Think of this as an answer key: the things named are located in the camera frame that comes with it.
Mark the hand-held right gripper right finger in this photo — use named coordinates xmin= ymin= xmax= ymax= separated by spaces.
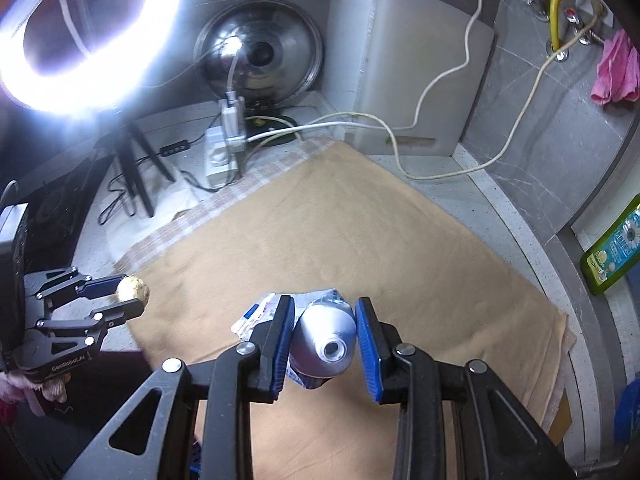
xmin=354 ymin=296 xmax=576 ymax=480

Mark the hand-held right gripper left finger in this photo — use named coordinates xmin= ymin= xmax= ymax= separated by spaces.
xmin=65 ymin=295 xmax=296 ymax=480

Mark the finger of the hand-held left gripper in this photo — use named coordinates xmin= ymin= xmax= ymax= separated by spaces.
xmin=34 ymin=297 xmax=147 ymax=347
xmin=26 ymin=267 xmax=128 ymax=302

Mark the beige round ball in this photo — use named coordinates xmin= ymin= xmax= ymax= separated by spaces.
xmin=116 ymin=275 xmax=152 ymax=309

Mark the blue silver toothpaste tube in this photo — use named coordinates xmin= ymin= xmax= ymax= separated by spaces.
xmin=231 ymin=287 xmax=359 ymax=392

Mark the person's left forearm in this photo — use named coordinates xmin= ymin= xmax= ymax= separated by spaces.
xmin=0 ymin=372 xmax=43 ymax=417

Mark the person's left hand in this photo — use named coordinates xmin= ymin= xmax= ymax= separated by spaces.
xmin=40 ymin=379 xmax=69 ymax=404

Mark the black induction cooker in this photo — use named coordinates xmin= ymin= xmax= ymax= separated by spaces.
xmin=0 ymin=150 xmax=117 ymax=281

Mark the white cloth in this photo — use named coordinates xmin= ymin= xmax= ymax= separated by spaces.
xmin=106 ymin=160 xmax=202 ymax=242

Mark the tan cloth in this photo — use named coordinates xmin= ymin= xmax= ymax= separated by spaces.
xmin=114 ymin=139 xmax=577 ymax=480

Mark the black tripod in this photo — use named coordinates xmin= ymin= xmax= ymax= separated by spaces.
xmin=92 ymin=119 xmax=177 ymax=219

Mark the white power strip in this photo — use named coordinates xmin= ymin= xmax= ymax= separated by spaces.
xmin=205 ymin=127 xmax=248 ymax=192

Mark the white charger adapter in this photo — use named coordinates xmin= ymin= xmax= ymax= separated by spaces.
xmin=220 ymin=92 xmax=247 ymax=147

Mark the green dish soap bottle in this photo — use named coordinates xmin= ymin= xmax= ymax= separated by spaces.
xmin=580 ymin=195 xmax=640 ymax=297

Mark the blue plastic container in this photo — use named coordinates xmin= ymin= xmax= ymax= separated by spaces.
xmin=612 ymin=385 xmax=640 ymax=447

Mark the steel pot lid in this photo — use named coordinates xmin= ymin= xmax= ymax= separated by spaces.
xmin=194 ymin=0 xmax=325 ymax=112

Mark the white cutting board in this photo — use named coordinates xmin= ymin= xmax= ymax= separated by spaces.
xmin=352 ymin=0 xmax=497 ymax=159

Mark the pink cloth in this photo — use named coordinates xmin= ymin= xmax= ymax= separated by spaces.
xmin=590 ymin=29 xmax=640 ymax=107

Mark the metal water valve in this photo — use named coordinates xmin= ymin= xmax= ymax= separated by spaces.
xmin=519 ymin=0 xmax=550 ymax=22
xmin=564 ymin=7 xmax=602 ymax=45

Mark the yellow pipe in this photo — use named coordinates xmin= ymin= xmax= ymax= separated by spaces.
xmin=548 ymin=0 xmax=579 ymax=52

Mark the black cable with inline controller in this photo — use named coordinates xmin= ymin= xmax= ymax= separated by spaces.
xmin=97 ymin=137 xmax=211 ymax=226

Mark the ring light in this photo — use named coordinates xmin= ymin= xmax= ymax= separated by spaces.
xmin=0 ymin=0 xmax=184 ymax=117

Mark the cream power cable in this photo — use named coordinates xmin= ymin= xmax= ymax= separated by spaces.
xmin=244 ymin=2 xmax=606 ymax=182
xmin=390 ymin=0 xmax=513 ymax=161

